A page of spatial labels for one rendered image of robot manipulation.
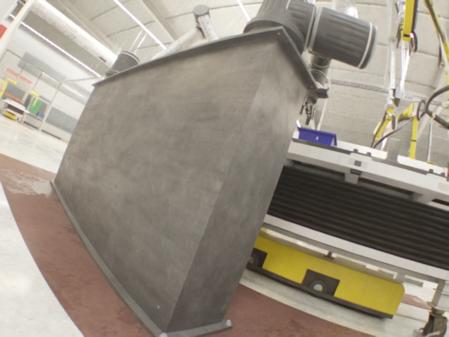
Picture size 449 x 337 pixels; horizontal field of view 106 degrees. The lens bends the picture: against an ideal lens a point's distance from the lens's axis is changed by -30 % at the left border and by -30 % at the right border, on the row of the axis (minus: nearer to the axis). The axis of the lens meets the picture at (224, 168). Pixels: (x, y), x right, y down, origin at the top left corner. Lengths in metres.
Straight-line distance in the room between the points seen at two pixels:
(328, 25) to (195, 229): 0.80
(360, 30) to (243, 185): 0.69
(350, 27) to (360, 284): 1.43
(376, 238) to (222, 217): 1.11
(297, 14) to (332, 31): 0.14
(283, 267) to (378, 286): 0.67
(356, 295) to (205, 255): 1.27
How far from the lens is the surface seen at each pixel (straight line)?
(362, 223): 1.52
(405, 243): 1.57
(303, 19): 0.95
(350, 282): 1.69
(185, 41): 2.42
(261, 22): 0.89
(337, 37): 0.94
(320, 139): 1.40
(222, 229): 0.62
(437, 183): 1.35
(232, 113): 0.65
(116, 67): 2.10
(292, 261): 1.70
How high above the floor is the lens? 0.40
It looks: 8 degrees up
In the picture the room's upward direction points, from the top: 21 degrees clockwise
